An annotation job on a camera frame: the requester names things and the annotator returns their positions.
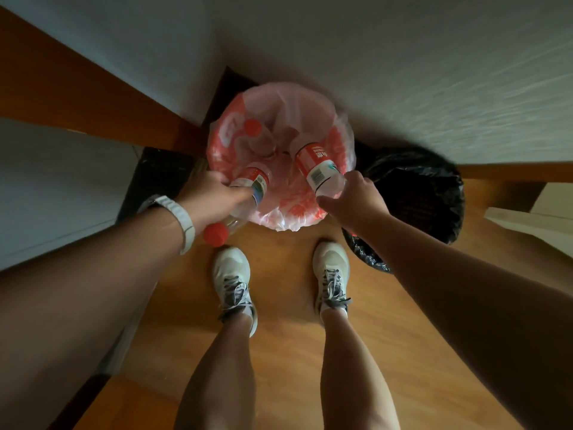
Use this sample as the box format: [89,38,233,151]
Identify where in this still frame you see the white wrist watch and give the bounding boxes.
[136,194,197,256]

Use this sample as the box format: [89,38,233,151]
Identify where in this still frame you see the brown wooden ledge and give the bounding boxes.
[457,161,573,184]

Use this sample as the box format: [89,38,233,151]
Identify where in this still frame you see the person's right hand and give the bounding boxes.
[315,170,391,236]

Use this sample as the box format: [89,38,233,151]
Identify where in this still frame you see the person's left forearm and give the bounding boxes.
[0,206,198,430]

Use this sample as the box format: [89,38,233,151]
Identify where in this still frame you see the person's right forearm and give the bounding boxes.
[354,211,573,430]

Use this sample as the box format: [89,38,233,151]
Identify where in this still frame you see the person's left leg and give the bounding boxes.
[173,309,258,430]

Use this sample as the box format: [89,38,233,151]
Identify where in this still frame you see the clear red-cap plastic bottle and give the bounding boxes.
[241,117,279,158]

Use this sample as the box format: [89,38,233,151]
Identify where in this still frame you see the brown wooden rail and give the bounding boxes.
[0,6,209,158]

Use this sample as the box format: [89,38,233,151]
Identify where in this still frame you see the white furniture panel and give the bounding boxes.
[483,182,573,259]

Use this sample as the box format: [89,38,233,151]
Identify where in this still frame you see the person's left white sneaker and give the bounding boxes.
[211,246,259,339]

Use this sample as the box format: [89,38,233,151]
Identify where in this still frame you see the person's right leg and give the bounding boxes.
[319,308,402,430]

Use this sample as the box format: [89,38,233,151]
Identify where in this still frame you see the person's right white sneaker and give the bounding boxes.
[312,240,352,326]

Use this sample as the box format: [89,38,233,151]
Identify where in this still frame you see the person's white sneaker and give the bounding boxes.
[312,240,352,326]
[211,246,259,339]

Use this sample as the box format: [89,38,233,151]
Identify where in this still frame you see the bin with red-white plastic bag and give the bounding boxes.
[206,81,357,233]

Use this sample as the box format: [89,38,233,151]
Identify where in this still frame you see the bin with black plastic bag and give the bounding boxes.
[341,145,465,274]

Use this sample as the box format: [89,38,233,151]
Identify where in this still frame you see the clear red-label plastic bottle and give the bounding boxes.
[203,163,272,248]
[289,133,346,198]

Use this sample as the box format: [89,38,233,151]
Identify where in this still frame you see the person's left hand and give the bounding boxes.
[175,170,254,234]

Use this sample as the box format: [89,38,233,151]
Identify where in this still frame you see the person's leg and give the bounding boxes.
[319,308,402,430]
[173,309,258,430]

